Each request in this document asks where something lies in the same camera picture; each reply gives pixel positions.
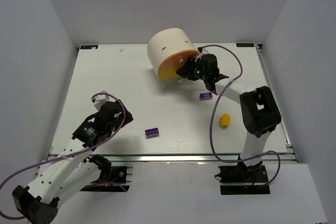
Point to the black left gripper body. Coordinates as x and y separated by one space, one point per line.
122 116

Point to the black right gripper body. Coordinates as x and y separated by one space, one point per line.
185 69

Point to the orange drawer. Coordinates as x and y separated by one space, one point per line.
175 61

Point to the yellow rounded lego brick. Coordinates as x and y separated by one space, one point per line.
224 121

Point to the yellow drawer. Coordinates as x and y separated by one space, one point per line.
167 74

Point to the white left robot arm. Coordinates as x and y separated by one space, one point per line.
41 199

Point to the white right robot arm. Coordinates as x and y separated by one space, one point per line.
259 110

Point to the purple lego brick studs up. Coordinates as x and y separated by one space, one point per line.
205 96

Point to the white round drawer cabinet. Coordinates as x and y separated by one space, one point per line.
164 44

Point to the purple lego brick underside up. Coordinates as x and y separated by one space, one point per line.
153 132

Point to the blue label sticker right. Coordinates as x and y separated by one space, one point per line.
245 44

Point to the blue label sticker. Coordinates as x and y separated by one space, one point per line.
88 47
245 44

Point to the blue label sticker left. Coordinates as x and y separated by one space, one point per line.
88 47

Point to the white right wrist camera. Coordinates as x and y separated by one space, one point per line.
202 51

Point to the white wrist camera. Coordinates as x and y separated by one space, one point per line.
99 100
202 51

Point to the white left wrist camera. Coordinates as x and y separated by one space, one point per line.
99 100

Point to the aluminium table edge rail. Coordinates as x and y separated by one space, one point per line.
287 157

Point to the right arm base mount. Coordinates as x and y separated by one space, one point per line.
242 180

